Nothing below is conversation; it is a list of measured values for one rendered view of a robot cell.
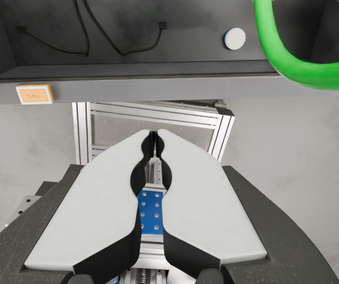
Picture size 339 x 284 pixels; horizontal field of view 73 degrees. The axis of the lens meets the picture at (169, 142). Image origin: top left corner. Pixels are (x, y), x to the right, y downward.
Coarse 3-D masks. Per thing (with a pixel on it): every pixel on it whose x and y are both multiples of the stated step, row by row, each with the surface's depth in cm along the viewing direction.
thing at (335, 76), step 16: (256, 0) 19; (256, 16) 19; (272, 16) 19; (272, 32) 18; (272, 48) 17; (272, 64) 17; (288, 64) 15; (304, 64) 14; (320, 64) 12; (336, 64) 11; (288, 80) 15; (304, 80) 13; (320, 80) 12; (336, 80) 11
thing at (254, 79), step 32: (96, 64) 48; (128, 64) 47; (160, 64) 47; (192, 64) 46; (224, 64) 46; (256, 64) 46; (0, 96) 38; (64, 96) 39; (96, 96) 39; (128, 96) 39; (160, 96) 39; (192, 96) 40; (224, 96) 40; (256, 96) 40; (288, 96) 40
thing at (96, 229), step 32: (96, 160) 10; (128, 160) 10; (96, 192) 8; (128, 192) 8; (64, 224) 7; (96, 224) 7; (128, 224) 7; (32, 256) 6; (64, 256) 6; (96, 256) 6; (128, 256) 7
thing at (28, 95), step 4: (44, 88) 37; (20, 92) 37; (24, 92) 37; (28, 92) 37; (32, 92) 37; (36, 92) 37; (40, 92) 37; (44, 92) 37; (24, 96) 37; (28, 96) 37; (32, 96) 37; (36, 96) 37; (40, 96) 37; (44, 96) 37; (52, 96) 39; (24, 100) 38; (28, 100) 38; (32, 100) 38; (36, 100) 38; (40, 100) 38; (44, 100) 38; (52, 100) 38
